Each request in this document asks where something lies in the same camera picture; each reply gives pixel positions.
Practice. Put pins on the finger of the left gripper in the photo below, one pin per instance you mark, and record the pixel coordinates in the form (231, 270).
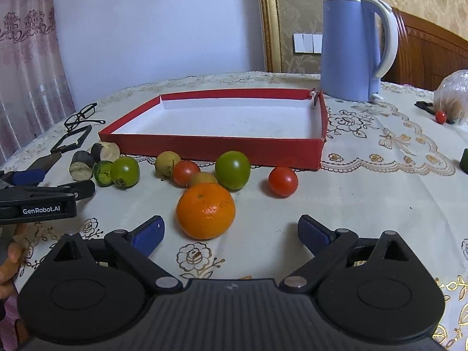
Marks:
(22, 178)

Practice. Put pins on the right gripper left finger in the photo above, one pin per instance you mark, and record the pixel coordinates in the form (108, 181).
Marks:
(130, 251)

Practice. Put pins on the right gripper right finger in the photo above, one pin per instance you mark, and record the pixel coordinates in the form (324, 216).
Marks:
(328, 247)

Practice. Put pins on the dark sugarcane piece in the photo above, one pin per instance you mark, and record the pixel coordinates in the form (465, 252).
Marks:
(105, 151)
(81, 166)

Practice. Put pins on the green cucumber piece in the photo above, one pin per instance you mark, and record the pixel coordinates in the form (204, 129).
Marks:
(101, 173)

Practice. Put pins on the small green tomato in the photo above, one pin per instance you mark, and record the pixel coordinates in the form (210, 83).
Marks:
(125, 172)

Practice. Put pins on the red cherry tomato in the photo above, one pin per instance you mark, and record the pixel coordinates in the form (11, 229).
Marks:
(441, 117)
(183, 172)
(283, 181)

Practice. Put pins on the orange mandarin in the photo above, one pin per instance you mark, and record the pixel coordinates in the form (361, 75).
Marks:
(205, 211)

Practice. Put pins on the large green tomato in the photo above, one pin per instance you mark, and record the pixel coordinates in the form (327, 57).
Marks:
(233, 170)

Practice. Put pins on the person's left hand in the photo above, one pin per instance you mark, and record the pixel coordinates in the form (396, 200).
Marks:
(9, 268)

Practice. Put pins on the black eyeglasses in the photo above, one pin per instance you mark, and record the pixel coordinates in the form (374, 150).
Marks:
(84, 115)

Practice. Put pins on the pink floral curtain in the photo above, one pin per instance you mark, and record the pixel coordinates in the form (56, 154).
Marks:
(34, 89)

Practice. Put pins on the cream embroidered tablecloth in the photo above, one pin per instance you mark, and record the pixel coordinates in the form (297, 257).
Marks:
(384, 166)

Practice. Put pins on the red cardboard tray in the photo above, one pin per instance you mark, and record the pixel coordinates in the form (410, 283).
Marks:
(272, 127)

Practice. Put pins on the small green cylinder piece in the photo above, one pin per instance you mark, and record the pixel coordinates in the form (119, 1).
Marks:
(463, 163)

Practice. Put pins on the black object under bag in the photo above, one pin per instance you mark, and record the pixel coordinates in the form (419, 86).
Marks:
(428, 107)

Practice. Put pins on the clear plastic bag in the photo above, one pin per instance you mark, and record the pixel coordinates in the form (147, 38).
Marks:
(451, 97)

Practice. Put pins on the blue electric kettle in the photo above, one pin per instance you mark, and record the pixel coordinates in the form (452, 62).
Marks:
(359, 46)

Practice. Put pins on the wooden bed headboard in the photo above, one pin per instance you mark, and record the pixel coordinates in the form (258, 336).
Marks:
(427, 53)

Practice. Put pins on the black rectangular magnifier frame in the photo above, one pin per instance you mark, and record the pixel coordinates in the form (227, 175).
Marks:
(71, 141)

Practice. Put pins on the white wall switch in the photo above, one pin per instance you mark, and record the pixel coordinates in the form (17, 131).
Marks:
(307, 43)

